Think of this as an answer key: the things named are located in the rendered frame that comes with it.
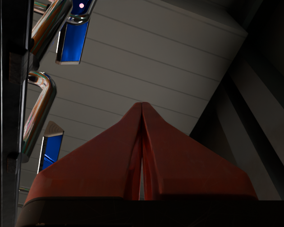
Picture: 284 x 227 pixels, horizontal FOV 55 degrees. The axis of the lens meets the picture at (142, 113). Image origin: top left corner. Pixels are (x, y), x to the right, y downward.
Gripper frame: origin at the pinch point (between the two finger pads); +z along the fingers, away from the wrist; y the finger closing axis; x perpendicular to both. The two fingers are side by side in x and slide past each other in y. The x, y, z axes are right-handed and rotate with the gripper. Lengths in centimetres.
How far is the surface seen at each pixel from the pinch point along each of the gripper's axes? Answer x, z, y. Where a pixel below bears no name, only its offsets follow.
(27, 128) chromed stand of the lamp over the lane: 15.5, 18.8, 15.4
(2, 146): 13.1, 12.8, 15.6
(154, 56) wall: 82, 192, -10
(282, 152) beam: 101, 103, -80
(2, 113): 8.2, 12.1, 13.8
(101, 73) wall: 97, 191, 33
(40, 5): 8, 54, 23
